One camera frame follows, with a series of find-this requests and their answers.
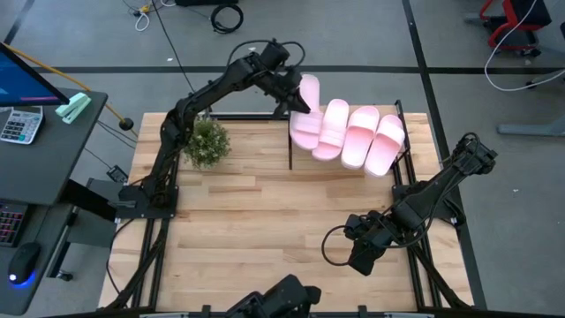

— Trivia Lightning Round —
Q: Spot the red and black chair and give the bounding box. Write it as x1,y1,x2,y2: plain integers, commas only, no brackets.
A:
478,0,553,57

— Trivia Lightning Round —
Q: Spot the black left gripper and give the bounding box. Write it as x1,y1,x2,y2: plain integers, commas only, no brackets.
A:
263,65,312,119

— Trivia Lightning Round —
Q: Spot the short white cable loop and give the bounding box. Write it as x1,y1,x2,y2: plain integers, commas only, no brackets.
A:
133,8,152,33

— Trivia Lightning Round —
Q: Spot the wooden shelf with black frame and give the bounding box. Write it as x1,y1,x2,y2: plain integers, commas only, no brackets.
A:
286,99,412,172

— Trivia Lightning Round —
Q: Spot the coiled black cable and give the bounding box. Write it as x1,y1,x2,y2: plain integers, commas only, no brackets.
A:
210,3,245,35

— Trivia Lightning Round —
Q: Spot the grey calculator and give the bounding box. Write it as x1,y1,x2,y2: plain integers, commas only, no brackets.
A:
0,105,44,146

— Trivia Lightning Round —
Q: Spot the mint green stapler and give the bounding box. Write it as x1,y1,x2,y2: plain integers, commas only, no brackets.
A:
55,92,93,125

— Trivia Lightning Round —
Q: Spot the black aluminium rig frame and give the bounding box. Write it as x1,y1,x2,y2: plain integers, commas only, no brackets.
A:
99,99,489,318

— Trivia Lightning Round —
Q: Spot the long white cable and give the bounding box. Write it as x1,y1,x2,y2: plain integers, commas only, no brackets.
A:
484,0,565,93

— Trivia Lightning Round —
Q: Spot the green artificial plant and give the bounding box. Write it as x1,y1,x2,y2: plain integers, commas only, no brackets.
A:
183,117,232,170

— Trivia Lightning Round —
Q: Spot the black office desk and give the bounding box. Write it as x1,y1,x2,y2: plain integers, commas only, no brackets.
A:
0,87,121,317

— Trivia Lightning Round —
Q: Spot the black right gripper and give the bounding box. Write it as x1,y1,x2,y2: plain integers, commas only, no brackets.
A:
343,210,398,277

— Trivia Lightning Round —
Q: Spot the black floor cable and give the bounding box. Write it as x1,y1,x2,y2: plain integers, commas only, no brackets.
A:
151,0,198,96

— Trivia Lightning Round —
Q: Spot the black angular object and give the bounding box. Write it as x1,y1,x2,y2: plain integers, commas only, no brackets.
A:
224,273,322,318

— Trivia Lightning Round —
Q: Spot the computer monitor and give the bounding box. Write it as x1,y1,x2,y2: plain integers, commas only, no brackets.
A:
0,42,71,108

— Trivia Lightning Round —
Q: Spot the pink foam slide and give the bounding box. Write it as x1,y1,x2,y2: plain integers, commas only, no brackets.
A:
289,73,324,152
364,114,406,178
340,105,381,170
311,98,350,162

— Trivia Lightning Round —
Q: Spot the yellow slanted pole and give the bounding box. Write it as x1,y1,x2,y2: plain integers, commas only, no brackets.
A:
2,42,139,138

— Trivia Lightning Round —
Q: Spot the backlit black keyboard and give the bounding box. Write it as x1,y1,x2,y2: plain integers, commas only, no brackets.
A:
0,201,28,247

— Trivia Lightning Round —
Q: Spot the black computer mouse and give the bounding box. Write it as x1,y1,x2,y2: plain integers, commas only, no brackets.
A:
7,241,42,287

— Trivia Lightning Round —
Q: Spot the black power adapter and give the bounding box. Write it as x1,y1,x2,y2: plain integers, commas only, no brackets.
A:
106,164,130,185

